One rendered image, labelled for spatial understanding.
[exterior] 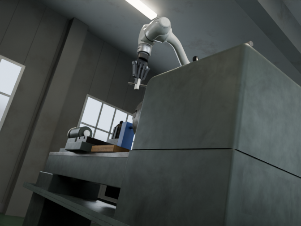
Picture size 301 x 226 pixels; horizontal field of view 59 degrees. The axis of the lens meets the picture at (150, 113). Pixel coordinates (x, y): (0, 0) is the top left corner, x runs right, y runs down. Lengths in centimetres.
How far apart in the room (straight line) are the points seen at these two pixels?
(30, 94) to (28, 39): 91
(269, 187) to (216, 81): 40
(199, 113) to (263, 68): 28
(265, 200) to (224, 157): 22
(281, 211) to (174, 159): 41
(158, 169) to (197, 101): 31
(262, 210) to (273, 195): 8
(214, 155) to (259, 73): 34
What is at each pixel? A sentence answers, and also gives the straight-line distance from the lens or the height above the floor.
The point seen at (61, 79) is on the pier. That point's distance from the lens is 473.
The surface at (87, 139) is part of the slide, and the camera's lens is 187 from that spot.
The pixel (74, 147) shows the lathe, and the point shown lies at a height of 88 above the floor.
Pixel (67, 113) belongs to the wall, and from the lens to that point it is 487.
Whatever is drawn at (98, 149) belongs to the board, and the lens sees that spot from 170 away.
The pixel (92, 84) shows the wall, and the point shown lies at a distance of 516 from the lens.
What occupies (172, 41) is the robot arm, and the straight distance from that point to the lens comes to 168.
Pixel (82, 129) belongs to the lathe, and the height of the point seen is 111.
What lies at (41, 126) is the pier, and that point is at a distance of 451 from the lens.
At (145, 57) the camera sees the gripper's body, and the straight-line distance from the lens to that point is 169.
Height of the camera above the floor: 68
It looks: 17 degrees up
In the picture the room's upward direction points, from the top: 12 degrees clockwise
